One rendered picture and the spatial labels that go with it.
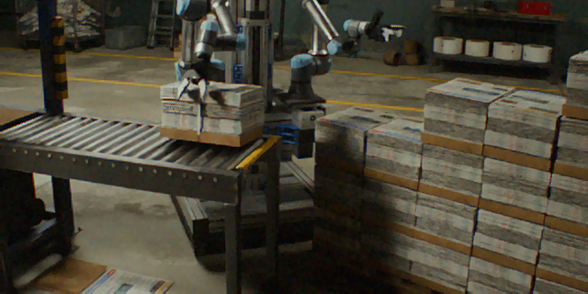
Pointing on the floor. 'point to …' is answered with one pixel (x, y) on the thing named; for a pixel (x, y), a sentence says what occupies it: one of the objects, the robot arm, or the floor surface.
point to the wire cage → (73, 6)
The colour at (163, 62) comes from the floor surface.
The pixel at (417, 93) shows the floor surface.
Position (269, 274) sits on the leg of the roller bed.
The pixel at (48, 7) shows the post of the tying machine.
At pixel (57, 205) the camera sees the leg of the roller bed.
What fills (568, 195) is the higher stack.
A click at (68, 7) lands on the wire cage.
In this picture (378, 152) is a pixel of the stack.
